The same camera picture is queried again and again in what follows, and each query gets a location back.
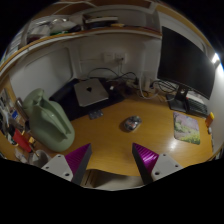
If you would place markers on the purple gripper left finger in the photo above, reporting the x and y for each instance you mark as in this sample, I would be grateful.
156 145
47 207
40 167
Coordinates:
71 167

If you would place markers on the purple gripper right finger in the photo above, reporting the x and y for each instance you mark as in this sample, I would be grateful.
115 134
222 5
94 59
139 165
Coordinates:
153 166

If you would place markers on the transparent computer mouse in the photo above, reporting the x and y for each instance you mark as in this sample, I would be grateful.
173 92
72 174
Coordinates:
132 123

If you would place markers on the floral mouse pad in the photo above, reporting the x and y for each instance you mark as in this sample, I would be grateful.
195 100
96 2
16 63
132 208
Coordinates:
186 128

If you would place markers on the silver mac mini computer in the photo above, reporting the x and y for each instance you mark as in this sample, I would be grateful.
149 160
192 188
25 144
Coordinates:
90 92

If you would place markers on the black computer monitor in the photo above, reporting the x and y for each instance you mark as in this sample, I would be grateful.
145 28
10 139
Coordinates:
184 64

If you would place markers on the green watering can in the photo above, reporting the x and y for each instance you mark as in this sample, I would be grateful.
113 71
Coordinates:
48 122

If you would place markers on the small grey card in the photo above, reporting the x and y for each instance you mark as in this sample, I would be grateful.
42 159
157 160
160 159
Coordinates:
95 114

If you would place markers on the red object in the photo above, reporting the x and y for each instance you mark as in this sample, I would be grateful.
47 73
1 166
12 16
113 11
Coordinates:
21 141

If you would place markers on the black desk mat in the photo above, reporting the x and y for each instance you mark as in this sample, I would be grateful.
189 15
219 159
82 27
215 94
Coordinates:
67 99

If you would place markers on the black keyboard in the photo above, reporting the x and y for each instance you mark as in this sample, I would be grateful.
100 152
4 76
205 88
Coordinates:
196 108

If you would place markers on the orange small box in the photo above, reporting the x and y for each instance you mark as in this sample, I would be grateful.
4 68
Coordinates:
209 119

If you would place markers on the white power strip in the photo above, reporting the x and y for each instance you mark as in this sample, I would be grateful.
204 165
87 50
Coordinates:
146 85

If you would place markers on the white wall socket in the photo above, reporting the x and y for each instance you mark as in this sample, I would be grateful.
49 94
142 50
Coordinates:
109 57

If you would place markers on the wooden wall shelf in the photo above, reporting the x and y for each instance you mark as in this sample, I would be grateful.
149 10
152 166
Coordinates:
77 7

